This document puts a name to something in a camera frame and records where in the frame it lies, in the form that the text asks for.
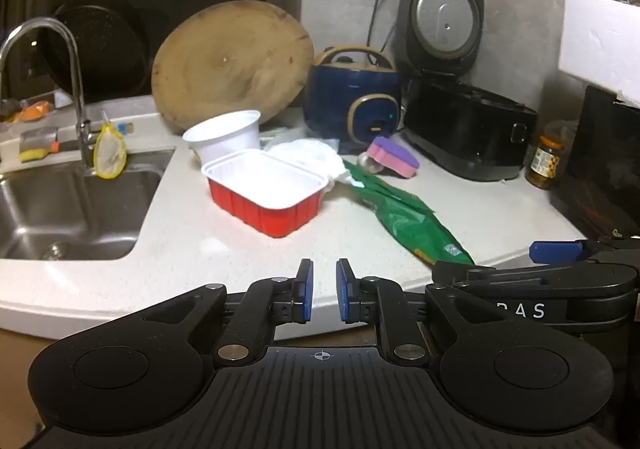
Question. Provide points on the purple and pink sponge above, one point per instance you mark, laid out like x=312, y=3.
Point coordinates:
x=395, y=159

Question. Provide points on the yellow-rimmed mesh scrubber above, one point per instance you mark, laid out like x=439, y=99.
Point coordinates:
x=110, y=154

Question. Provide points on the yellow sponge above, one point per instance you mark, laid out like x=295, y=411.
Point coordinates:
x=34, y=155

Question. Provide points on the black countertop oven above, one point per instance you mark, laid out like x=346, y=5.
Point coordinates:
x=600, y=169

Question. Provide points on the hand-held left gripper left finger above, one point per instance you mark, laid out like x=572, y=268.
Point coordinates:
x=306, y=290

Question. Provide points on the small blue orange item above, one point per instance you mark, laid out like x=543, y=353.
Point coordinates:
x=127, y=127

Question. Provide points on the orange sponge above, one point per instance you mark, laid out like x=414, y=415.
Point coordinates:
x=35, y=111

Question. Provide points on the chrome kitchen faucet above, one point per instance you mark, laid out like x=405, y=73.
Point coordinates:
x=76, y=79

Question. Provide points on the white foam box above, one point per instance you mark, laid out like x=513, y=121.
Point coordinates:
x=600, y=39

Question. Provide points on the glass jar with label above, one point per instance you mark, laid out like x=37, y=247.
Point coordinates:
x=544, y=164

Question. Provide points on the black round pan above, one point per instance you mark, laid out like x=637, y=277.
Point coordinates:
x=105, y=49

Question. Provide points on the red tray with white inside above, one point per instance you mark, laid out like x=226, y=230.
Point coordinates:
x=265, y=219

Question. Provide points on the white plastic bowl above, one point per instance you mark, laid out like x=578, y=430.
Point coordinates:
x=225, y=139

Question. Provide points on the round wooden cutting board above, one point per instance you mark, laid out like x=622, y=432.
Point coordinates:
x=230, y=64

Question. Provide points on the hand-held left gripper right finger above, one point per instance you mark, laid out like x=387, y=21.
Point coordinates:
x=344, y=292

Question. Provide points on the blue rice cooker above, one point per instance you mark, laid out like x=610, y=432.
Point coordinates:
x=340, y=99

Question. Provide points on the green plastic packet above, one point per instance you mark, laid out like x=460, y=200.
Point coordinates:
x=410, y=221

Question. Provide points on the black rice cooker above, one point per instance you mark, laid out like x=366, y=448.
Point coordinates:
x=465, y=129

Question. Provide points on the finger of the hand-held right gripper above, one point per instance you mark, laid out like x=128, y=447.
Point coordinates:
x=550, y=252
x=525, y=276

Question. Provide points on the stainless steel sink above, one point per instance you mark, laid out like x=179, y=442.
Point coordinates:
x=75, y=209

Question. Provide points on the white tissue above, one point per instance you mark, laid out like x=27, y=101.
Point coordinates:
x=310, y=154

